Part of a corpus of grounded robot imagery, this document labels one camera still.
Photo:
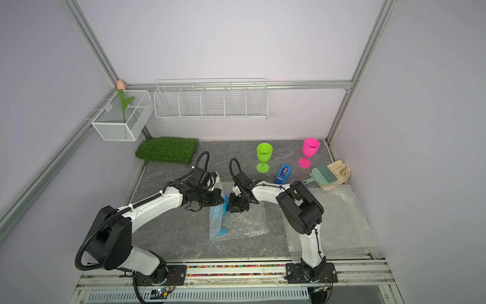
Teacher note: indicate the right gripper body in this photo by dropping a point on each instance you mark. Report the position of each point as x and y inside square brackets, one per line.
[236, 202]

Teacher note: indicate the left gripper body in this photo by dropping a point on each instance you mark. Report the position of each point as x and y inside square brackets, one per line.
[207, 197]

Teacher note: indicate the blue plastic wine glass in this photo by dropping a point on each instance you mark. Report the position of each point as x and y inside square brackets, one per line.
[223, 231]

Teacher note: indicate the blue tape dispenser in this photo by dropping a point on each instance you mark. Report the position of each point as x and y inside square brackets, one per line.
[283, 174]

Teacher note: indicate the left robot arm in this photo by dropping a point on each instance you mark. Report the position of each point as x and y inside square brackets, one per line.
[108, 243]

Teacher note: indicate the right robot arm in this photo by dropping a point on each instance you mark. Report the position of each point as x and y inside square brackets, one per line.
[301, 209]

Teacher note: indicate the green plastic wine glass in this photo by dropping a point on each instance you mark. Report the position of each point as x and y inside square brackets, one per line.
[264, 154]

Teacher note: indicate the pink plastic wine glass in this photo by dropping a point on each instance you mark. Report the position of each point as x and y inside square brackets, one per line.
[309, 149]

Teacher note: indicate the bubble wrap sheet stack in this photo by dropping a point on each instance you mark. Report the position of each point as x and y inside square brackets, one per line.
[344, 231]

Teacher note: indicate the green artificial grass mat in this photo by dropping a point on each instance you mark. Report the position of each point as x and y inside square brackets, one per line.
[168, 150]

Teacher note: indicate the green dustpan brush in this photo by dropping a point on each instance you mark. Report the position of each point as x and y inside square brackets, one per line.
[322, 175]

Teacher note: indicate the white mesh basket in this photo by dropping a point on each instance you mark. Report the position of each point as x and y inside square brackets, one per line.
[109, 121]

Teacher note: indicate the artificial pink tulip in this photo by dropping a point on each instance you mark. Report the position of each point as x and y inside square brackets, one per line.
[125, 102]

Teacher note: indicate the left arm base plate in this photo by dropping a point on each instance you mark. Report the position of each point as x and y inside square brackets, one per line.
[169, 275]

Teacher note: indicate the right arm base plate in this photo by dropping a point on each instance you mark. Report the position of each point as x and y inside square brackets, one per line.
[299, 273]

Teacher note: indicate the white wire shelf rack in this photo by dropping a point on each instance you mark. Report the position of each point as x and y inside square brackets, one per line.
[229, 98]

